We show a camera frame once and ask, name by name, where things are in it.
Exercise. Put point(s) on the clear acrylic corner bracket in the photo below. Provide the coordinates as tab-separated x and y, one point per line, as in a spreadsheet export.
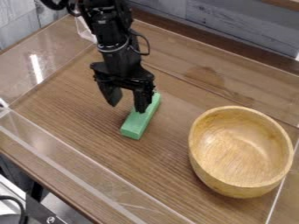
83	30

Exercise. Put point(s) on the brown wooden bowl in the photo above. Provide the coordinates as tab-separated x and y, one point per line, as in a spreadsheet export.
240	151

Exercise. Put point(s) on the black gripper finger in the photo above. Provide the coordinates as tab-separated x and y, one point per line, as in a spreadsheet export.
143	99
111	92

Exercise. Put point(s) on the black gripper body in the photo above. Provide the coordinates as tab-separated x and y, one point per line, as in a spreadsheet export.
121	70

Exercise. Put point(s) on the green rectangular block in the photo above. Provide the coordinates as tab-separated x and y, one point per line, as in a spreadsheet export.
136	122

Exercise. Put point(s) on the clear acrylic barrier walls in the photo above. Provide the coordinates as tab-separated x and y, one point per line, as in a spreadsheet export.
59	130

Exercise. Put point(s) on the black metal bracket with bolt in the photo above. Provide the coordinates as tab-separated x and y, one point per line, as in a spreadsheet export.
40	213

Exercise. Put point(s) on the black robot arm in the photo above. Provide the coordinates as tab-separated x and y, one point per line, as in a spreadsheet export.
108	19

